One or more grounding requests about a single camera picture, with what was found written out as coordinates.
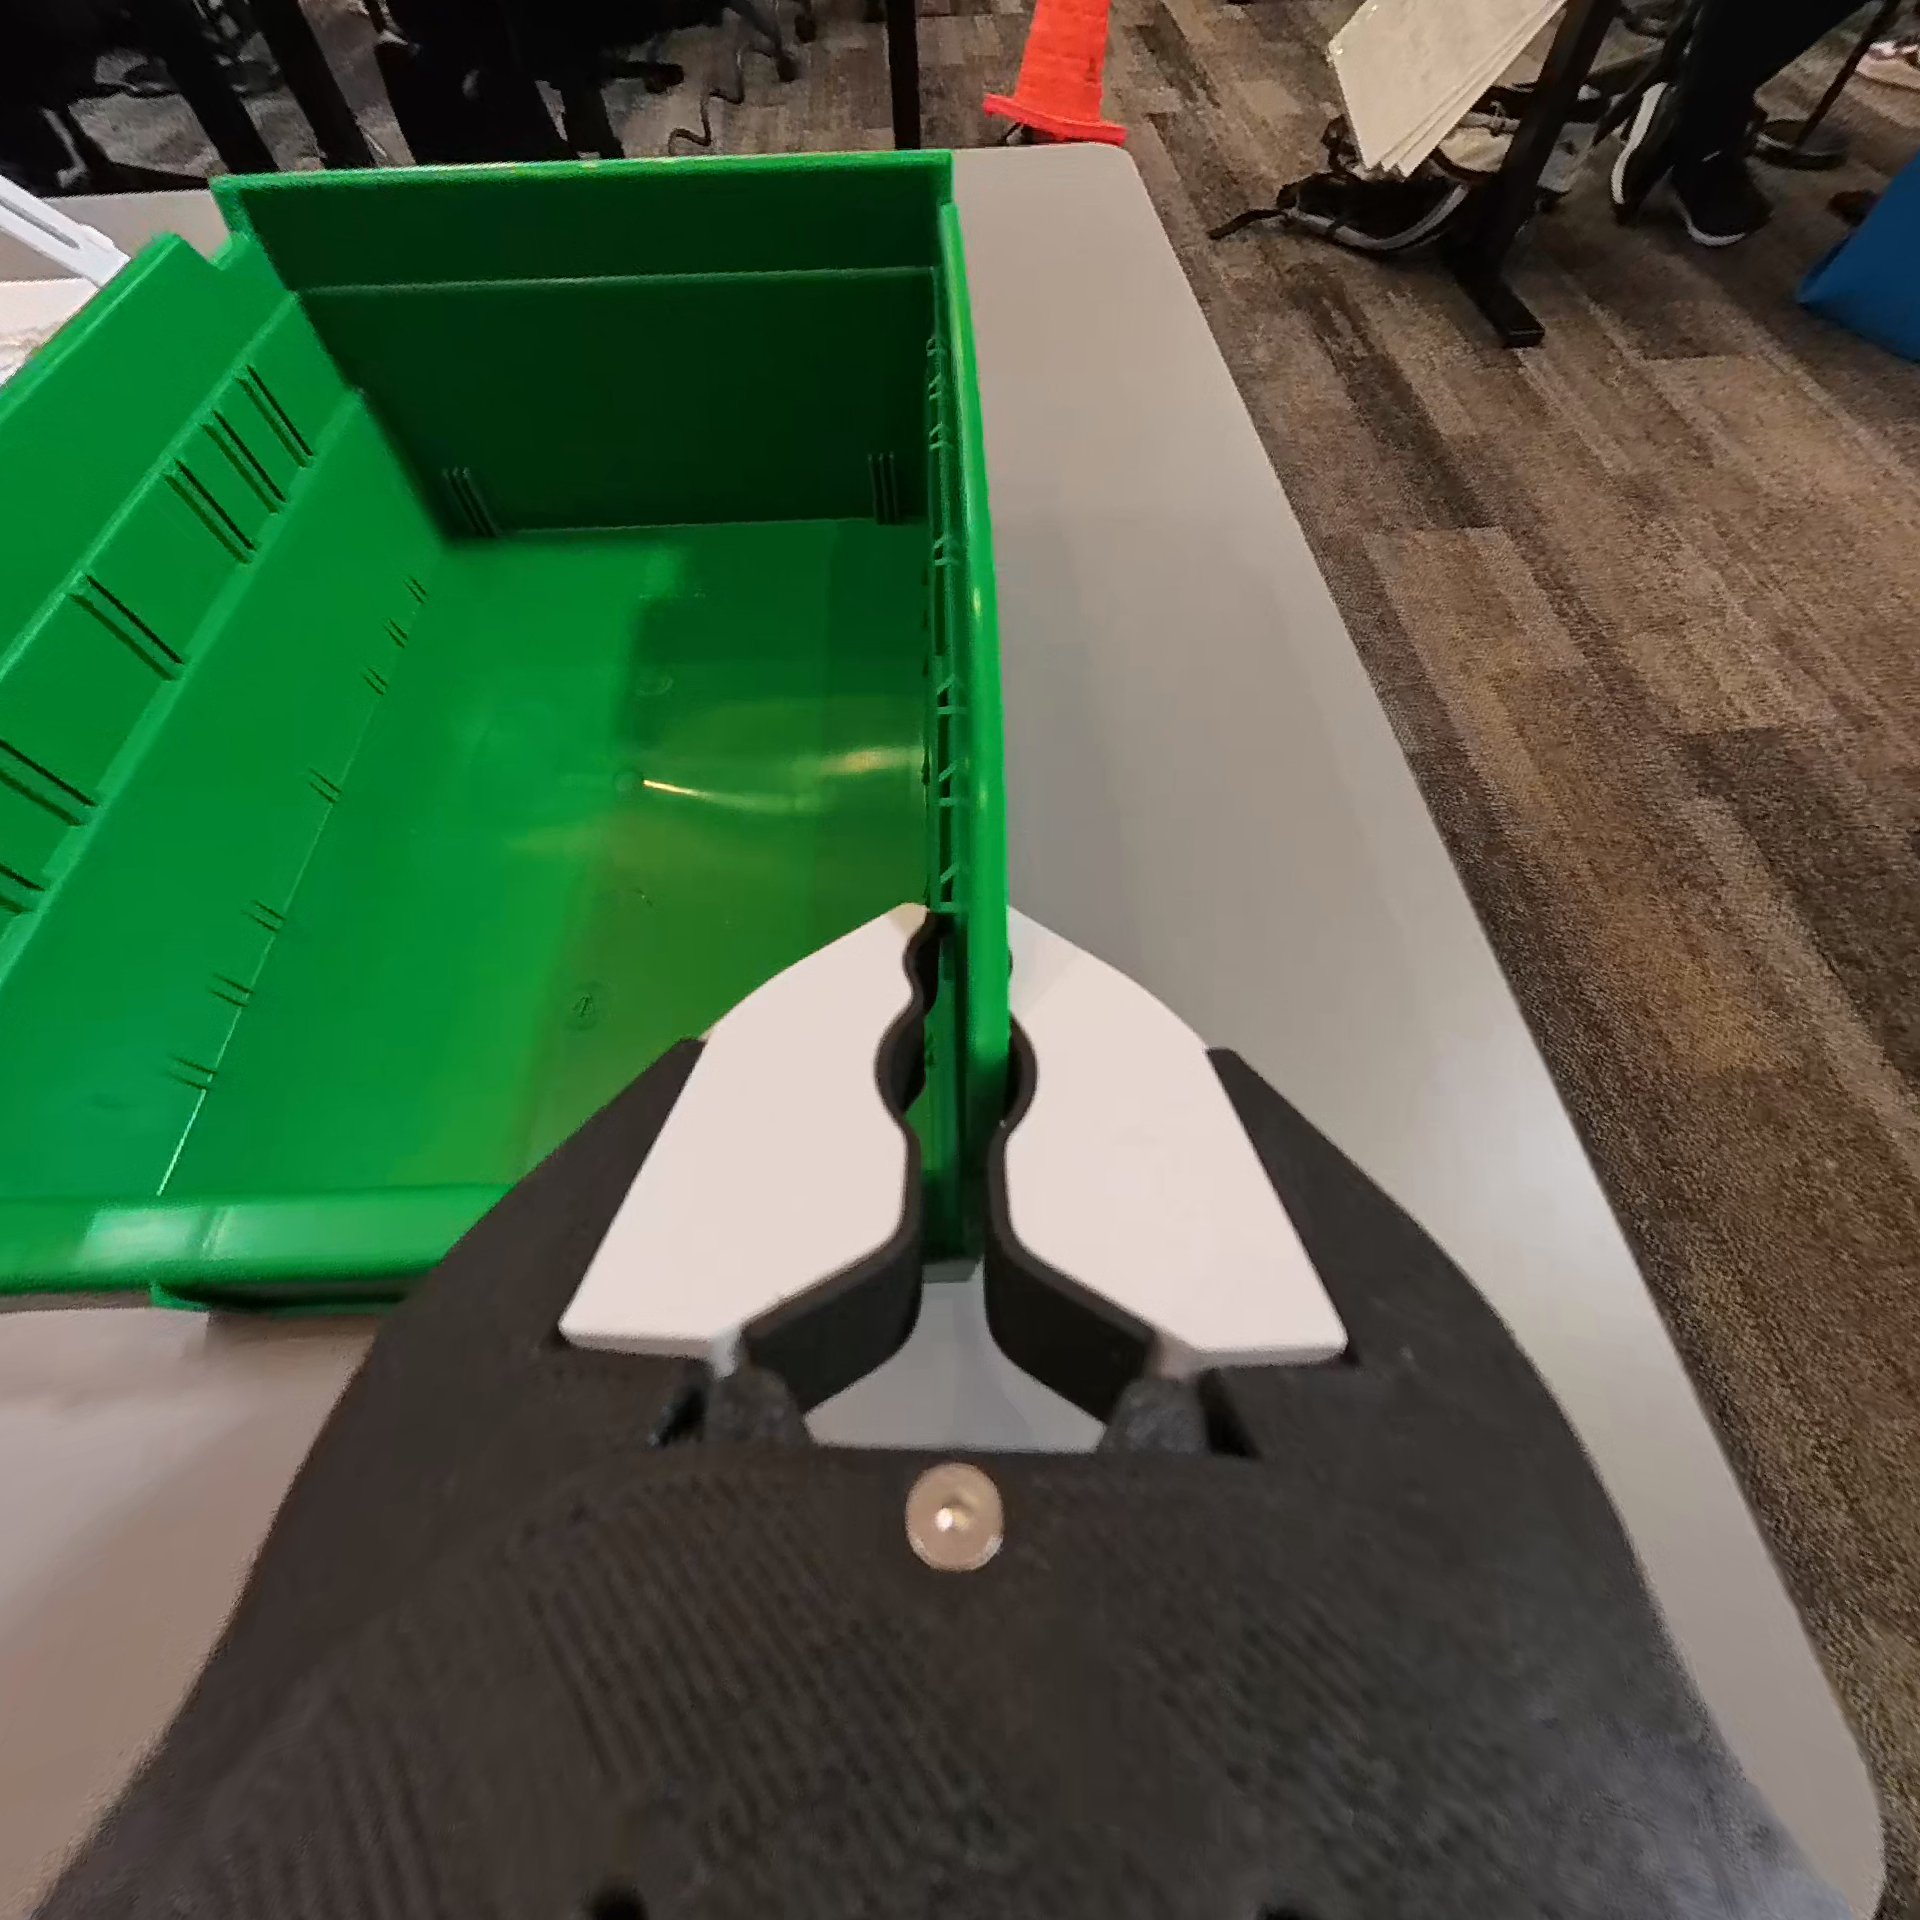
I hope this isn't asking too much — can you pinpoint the wooden table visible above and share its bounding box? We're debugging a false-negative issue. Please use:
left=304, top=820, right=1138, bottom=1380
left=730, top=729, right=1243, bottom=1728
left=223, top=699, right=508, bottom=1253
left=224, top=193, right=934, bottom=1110
left=1448, top=0, right=1624, bottom=350

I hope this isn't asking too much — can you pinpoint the blue plastic bin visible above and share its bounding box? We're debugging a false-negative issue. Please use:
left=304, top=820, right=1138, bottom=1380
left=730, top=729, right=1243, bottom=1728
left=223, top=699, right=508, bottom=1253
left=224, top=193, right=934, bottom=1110
left=1796, top=150, right=1920, bottom=361

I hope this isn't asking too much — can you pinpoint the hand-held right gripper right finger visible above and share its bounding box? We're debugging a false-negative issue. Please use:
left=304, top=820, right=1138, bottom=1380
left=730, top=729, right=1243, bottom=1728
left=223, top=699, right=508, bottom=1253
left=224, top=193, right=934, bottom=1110
left=984, top=903, right=1353, bottom=1420

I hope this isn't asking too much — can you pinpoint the laminated paper sheet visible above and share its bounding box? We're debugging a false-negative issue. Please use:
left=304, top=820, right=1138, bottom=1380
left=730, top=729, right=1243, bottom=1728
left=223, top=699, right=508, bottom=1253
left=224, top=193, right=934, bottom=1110
left=0, top=171, right=128, bottom=392

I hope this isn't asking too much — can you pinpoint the black office chair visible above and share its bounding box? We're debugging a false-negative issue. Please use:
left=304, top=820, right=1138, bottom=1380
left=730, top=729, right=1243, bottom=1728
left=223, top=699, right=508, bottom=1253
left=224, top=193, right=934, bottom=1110
left=376, top=0, right=799, bottom=159

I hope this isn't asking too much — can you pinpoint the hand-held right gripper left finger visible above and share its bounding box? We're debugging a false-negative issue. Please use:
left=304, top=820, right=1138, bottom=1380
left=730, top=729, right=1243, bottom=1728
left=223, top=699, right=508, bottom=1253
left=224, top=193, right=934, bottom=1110
left=555, top=901, right=946, bottom=1412

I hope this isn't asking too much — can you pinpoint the grey panel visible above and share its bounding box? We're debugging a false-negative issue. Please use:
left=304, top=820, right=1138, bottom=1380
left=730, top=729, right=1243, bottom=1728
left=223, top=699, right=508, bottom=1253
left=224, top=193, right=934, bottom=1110
left=1328, top=0, right=1607, bottom=174

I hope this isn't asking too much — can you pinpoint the green plastic bin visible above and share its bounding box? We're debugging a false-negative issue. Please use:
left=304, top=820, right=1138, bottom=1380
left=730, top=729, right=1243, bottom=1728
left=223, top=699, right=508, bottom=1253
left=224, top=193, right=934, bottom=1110
left=0, top=150, right=1010, bottom=1313

